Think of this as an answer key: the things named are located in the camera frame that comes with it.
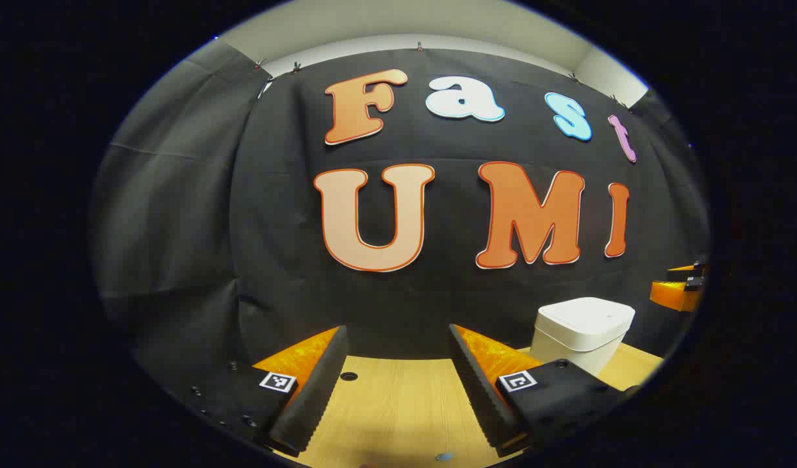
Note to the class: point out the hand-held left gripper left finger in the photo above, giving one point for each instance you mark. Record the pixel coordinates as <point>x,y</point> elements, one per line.
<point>314,396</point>

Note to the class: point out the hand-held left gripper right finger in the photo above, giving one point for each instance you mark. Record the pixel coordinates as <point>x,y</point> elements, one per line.
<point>483,396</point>

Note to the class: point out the white desktop garbage bin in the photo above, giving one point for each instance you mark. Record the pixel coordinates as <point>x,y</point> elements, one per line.
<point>584,325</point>

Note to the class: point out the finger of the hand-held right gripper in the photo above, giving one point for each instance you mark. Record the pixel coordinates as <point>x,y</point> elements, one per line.
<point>686,268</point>
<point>673,296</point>

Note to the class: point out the black backdrop cloth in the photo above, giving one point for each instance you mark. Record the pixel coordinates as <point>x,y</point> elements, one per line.
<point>437,292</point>

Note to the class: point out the wooden desktop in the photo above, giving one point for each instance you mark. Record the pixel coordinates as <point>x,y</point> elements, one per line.
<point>398,409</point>

